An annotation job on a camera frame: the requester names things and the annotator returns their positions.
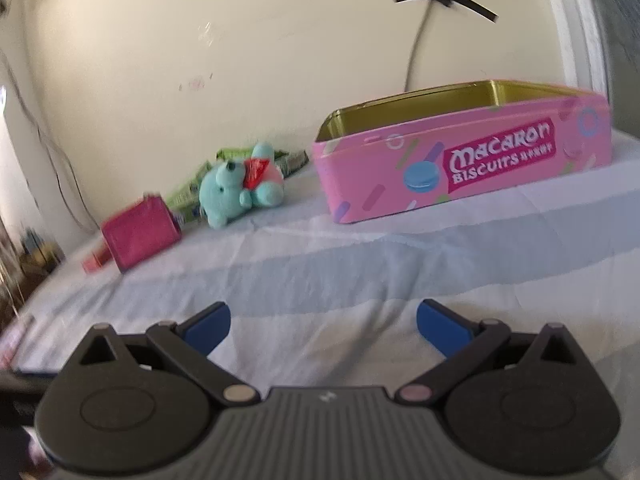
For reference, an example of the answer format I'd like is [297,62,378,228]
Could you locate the magenta wallet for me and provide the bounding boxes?
[100,194,183,273]

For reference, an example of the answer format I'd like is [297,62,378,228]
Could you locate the thin black wall cable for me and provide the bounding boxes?
[0,50,97,232]

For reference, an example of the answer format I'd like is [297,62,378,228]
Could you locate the teal plush bear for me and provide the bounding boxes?
[199,142,286,231]

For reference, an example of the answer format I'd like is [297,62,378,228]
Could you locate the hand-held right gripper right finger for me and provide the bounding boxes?
[396,298,593,407]

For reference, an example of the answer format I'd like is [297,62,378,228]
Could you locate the grey power cable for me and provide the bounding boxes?
[402,0,435,93]

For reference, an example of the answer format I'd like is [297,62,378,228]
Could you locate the striped bed sheet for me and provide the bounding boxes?
[0,127,640,411]

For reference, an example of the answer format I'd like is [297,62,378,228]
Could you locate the green medicine box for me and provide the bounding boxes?
[164,160,212,224]

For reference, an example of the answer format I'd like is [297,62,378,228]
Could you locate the small red box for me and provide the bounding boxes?
[81,245,115,275]

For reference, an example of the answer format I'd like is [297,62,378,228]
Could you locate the white framed patterned window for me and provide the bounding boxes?
[545,0,640,141]

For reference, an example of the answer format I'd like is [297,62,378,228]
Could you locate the pink biscuit tin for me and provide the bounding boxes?
[311,79,612,225]

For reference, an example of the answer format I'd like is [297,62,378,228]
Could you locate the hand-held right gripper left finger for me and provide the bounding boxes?
[60,301,261,407]

